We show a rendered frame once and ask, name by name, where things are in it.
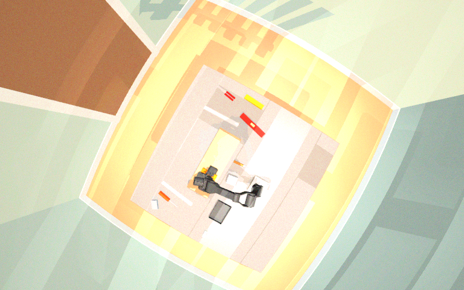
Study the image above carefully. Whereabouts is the white flat strip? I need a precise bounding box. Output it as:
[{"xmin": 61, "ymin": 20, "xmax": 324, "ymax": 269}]
[
  {"xmin": 204, "ymin": 106, "xmax": 239, "ymax": 127},
  {"xmin": 162, "ymin": 181, "xmax": 193, "ymax": 205}
]

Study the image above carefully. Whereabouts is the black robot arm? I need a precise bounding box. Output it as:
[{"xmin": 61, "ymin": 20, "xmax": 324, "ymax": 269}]
[{"xmin": 193, "ymin": 171, "xmax": 263, "ymax": 208}]

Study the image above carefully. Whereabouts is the yellow flat bar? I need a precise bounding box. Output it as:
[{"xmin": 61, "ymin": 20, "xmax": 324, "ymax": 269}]
[{"xmin": 245, "ymin": 95, "xmax": 264, "ymax": 109}]

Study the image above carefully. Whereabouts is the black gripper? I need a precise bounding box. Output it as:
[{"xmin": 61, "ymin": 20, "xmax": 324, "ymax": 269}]
[{"xmin": 198, "ymin": 166, "xmax": 218, "ymax": 192}]

